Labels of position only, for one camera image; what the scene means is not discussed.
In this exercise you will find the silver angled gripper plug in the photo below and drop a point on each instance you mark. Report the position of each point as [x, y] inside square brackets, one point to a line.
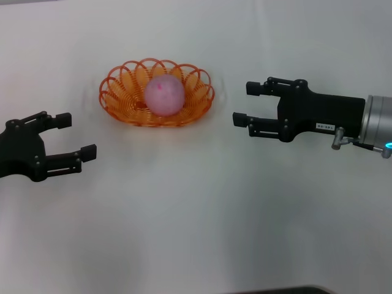
[338, 137]

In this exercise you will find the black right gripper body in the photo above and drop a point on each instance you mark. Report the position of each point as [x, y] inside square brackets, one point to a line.
[321, 113]

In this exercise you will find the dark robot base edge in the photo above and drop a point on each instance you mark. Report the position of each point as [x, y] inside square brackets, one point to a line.
[281, 291]

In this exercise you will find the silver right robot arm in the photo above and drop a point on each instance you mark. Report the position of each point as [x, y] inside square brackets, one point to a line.
[378, 119]

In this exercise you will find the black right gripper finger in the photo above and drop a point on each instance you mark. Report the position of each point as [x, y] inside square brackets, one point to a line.
[253, 88]
[240, 119]

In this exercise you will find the pink peach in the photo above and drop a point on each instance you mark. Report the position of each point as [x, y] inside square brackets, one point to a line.
[165, 95]

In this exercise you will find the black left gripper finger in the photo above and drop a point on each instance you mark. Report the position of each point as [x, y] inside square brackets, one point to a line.
[63, 120]
[88, 152]

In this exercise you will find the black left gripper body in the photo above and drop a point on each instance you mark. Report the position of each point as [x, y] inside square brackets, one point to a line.
[21, 150]

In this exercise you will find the orange plastic woven basket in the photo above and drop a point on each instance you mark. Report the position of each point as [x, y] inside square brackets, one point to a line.
[128, 107]

